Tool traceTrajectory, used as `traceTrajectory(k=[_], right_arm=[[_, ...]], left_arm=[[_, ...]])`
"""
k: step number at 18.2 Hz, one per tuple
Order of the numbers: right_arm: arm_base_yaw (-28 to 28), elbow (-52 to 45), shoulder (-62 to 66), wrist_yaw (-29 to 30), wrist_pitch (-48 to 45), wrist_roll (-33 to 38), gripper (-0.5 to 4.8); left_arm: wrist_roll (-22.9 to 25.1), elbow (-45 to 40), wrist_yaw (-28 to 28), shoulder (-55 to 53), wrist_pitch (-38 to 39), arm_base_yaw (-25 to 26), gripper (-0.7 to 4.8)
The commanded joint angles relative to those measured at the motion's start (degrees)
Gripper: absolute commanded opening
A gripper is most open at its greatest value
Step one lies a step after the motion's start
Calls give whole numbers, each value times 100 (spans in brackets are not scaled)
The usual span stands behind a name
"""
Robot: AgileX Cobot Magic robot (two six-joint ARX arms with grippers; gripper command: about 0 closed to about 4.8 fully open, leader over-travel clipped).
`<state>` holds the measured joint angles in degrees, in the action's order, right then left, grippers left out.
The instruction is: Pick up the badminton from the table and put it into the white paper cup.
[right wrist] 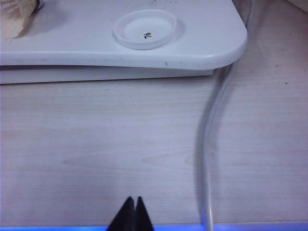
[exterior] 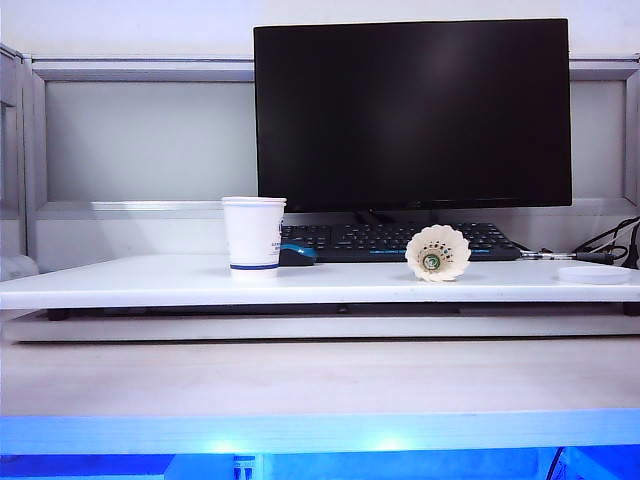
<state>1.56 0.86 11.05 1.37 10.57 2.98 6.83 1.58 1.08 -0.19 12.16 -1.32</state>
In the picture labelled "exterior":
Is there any white feather shuttlecock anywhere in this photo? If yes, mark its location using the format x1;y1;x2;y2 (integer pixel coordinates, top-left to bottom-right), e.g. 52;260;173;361
404;224;472;285

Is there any white paper cup blue band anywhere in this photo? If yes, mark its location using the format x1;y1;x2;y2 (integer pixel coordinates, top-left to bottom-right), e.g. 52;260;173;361
221;195;288;280

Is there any black and blue mouse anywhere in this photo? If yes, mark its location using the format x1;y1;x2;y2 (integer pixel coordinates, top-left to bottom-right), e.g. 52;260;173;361
277;241;319;268

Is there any white raised desk board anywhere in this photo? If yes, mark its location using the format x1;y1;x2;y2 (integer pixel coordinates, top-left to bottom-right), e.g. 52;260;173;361
0;253;640;311

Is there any black keyboard with blue trim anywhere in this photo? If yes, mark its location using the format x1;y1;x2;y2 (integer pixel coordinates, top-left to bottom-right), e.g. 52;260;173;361
280;222;523;264

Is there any black monitor stand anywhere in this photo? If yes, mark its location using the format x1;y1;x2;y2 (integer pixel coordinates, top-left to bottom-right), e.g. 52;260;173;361
353;209;397;225

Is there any black computer monitor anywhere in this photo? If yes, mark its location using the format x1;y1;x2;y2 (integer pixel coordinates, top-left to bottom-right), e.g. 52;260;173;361
252;18;573;213

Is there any silver and black pen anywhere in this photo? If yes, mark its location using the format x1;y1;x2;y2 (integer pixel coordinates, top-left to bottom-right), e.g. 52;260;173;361
519;249;617;266

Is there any white round plastic lid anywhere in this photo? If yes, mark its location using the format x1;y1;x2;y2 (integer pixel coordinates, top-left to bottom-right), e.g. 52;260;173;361
557;265;633;286

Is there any grey office partition frame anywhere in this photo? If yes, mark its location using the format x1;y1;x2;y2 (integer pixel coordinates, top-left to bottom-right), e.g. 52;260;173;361
0;42;640;275

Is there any black cable bundle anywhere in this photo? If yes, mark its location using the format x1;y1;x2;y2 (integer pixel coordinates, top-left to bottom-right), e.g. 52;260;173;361
572;215;640;269

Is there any thin dark cable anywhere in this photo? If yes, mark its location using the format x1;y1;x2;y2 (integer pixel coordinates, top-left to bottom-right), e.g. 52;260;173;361
546;446;570;480

